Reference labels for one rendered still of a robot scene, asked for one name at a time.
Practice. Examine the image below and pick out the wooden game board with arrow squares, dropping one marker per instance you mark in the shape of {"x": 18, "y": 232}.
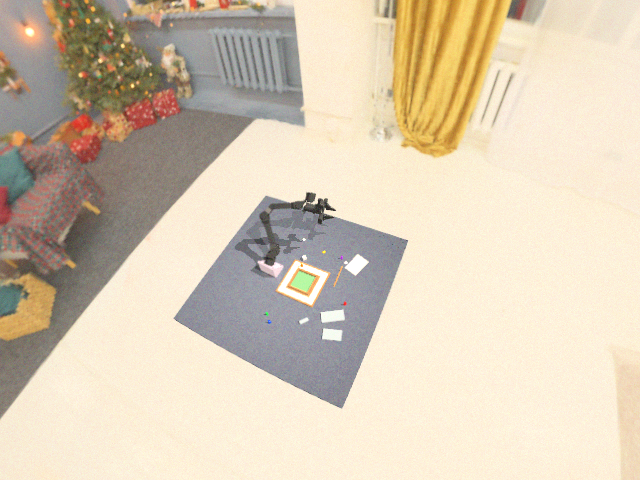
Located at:
{"x": 303, "y": 282}

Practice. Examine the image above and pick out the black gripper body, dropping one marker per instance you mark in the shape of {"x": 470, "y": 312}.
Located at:
{"x": 321, "y": 215}

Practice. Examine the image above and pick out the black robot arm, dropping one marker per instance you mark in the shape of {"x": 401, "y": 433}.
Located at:
{"x": 264, "y": 216}

